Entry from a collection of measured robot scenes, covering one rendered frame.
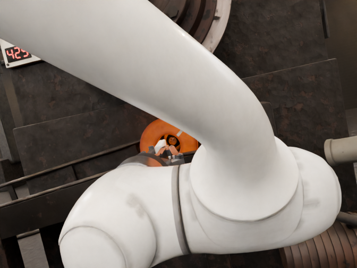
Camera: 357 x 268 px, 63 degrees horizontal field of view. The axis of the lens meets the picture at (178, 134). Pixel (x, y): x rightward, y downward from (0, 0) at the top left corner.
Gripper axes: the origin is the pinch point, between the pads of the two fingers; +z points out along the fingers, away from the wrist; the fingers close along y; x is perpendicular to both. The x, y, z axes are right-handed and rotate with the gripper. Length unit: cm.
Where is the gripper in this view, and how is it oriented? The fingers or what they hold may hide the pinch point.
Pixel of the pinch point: (161, 149)
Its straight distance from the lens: 66.9
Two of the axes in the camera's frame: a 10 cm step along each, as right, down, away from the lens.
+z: 0.9, -2.0, 9.8
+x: -2.2, -9.6, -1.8
